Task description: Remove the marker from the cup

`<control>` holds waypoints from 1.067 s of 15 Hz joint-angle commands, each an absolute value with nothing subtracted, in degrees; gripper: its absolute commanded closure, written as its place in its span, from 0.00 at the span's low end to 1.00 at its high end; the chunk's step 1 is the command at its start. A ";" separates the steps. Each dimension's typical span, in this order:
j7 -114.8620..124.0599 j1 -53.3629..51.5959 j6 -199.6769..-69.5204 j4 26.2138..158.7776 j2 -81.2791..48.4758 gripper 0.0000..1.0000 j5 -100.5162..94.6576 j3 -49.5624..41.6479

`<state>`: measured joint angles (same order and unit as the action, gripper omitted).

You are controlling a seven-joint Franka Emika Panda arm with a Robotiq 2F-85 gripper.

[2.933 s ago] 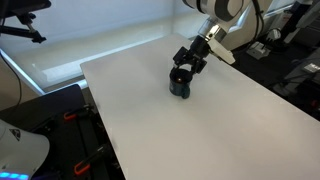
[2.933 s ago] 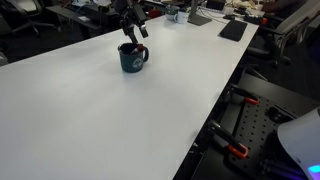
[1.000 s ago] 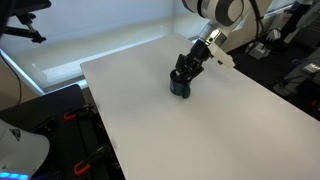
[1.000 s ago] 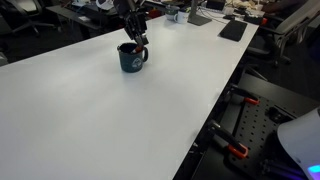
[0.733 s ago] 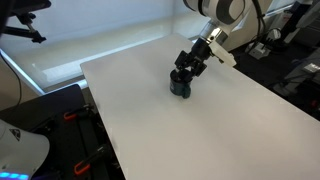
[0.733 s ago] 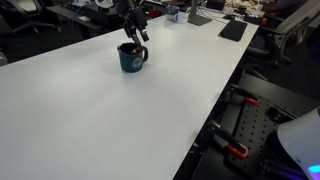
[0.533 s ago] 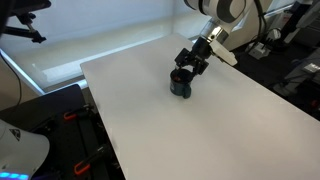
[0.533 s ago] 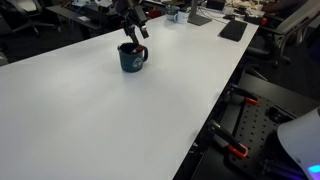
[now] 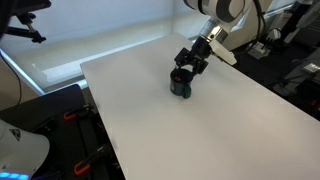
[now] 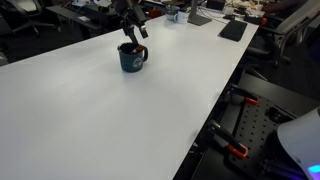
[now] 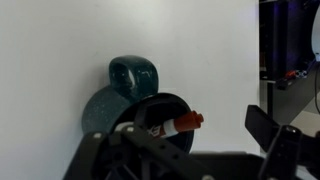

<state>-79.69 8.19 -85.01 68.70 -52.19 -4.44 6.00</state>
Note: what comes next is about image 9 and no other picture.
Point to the dark teal mug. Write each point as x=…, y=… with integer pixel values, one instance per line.
x=178, y=90

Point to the black camera device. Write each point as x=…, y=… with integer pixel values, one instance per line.
x=23, y=5

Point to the white box on floor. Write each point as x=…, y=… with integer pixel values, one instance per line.
x=256, y=51

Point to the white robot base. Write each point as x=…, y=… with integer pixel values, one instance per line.
x=20, y=150

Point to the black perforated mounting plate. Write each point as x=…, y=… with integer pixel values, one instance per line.
x=66, y=143

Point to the red marker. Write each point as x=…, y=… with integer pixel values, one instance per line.
x=177, y=79

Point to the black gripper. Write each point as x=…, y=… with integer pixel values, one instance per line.
x=201, y=50

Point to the black robot stand top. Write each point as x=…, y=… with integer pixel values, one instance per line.
x=50, y=100

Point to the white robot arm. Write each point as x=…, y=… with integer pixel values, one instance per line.
x=230, y=8

